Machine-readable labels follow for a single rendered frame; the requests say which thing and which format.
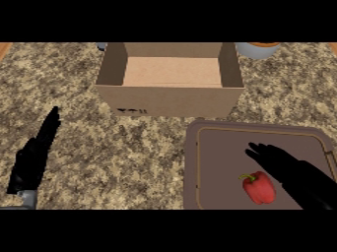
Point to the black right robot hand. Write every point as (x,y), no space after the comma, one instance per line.
(298,177)

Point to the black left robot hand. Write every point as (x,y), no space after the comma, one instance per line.
(33,157)

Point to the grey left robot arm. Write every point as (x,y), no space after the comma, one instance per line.
(24,201)

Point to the red bell pepper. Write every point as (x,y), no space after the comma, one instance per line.
(259,188)

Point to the brown tray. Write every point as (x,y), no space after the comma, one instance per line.
(215,164)

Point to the open cardboard box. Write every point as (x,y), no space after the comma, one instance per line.
(171,82)

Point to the small blue object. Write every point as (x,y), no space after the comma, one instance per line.
(101,46)

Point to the pale blue cup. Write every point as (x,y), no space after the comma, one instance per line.
(256,50)

